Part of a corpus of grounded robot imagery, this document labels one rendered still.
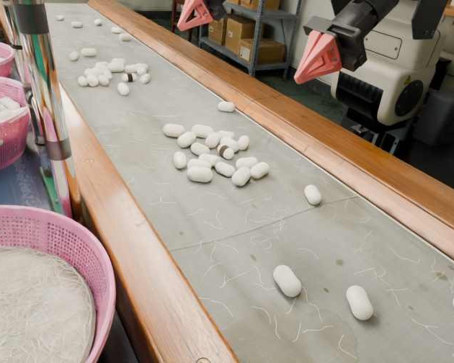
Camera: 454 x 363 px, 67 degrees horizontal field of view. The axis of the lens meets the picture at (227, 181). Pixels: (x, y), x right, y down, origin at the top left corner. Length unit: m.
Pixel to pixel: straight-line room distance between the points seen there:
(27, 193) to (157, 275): 0.33
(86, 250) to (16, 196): 0.25
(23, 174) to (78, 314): 0.35
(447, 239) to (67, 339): 0.43
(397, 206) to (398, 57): 0.59
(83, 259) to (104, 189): 0.09
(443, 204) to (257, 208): 0.25
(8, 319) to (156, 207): 0.19
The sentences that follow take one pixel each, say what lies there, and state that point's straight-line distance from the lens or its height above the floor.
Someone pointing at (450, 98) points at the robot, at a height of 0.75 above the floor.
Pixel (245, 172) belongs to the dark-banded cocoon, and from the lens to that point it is 0.49.
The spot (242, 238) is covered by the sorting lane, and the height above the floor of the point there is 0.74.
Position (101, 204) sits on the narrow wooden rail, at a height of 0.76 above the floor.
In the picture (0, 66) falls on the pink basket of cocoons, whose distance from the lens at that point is 0.92.
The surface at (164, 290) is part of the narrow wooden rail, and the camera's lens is 0.33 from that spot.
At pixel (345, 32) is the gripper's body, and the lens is 0.59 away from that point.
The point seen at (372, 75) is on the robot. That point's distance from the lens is 1.04.
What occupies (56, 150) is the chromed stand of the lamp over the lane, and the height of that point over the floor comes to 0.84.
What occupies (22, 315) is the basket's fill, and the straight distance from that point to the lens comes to 0.38.
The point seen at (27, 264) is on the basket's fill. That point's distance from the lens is 0.42.
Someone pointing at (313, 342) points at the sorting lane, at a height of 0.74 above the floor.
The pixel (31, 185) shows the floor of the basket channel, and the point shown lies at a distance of 0.64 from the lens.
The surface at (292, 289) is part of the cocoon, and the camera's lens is 0.36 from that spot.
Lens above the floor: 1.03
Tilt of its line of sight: 35 degrees down
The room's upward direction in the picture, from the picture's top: 7 degrees clockwise
